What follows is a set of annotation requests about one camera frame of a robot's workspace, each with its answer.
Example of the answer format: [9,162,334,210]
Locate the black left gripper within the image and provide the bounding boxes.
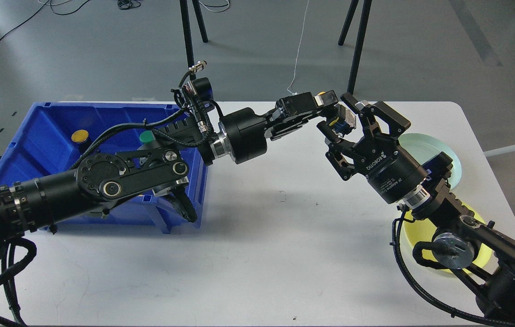
[220,91,339,165]

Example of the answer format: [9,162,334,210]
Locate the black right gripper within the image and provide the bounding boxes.
[317,93,427,203]

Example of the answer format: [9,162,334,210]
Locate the yellow push button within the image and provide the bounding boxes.
[326,103,357,136]
[70,129,92,154]

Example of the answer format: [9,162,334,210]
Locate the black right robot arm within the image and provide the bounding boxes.
[315,91,515,327]

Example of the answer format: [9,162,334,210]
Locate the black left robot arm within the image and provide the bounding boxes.
[0,60,356,327]

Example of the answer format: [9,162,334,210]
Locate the light green plate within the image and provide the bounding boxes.
[399,133,463,191]

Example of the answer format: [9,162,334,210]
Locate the yellow plate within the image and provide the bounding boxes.
[402,203,493,268]

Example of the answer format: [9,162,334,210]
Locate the green push button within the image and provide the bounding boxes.
[138,130,160,150]

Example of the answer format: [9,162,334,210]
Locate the black tripod legs right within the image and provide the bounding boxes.
[338,0,373,94]

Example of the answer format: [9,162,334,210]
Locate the black tripod legs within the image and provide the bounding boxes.
[338,0,373,94]
[179,0,209,73]

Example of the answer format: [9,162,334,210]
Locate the black tripod legs left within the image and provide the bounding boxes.
[179,0,209,73]

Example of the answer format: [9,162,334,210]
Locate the blue plastic bin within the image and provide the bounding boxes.
[0,102,207,235]

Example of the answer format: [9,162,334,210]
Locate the white cable on floor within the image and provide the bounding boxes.
[287,0,311,96]

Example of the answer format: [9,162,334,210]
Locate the black cable on floor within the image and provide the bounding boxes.
[0,0,142,76]

